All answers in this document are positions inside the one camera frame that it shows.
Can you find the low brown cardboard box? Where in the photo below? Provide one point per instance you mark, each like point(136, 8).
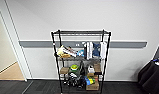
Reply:
point(92, 87)

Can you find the thin black upright box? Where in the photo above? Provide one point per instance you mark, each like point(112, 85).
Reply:
point(84, 50)

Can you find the yellow plush toy on shelf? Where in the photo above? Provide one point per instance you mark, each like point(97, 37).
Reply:
point(58, 52)

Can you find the small brown cardboard box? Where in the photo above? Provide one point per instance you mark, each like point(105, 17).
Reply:
point(64, 70)

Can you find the stacked brown cardboard boxes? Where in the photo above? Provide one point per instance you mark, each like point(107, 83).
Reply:
point(97, 67)

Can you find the small white dark box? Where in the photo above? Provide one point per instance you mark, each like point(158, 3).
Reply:
point(90, 69)

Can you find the colourful clutter on cart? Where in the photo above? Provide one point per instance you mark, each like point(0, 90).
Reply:
point(158, 61)

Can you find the long grey wall band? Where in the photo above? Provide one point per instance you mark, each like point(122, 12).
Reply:
point(128, 44)

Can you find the green round toy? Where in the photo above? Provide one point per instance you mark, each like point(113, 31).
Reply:
point(74, 68)

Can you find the toy package with doll print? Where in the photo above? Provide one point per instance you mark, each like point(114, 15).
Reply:
point(66, 51)

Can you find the white upright box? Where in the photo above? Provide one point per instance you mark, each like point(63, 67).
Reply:
point(105, 50)
point(87, 50)
point(101, 50)
point(91, 50)

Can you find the blue yellow green blocks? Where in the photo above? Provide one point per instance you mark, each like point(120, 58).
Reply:
point(89, 81)

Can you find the small light blue plush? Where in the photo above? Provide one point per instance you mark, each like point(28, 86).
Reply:
point(80, 52)

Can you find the white door frame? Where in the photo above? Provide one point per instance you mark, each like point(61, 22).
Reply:
point(11, 40)

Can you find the black cone-shaped bag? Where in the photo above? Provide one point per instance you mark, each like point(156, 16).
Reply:
point(82, 69)

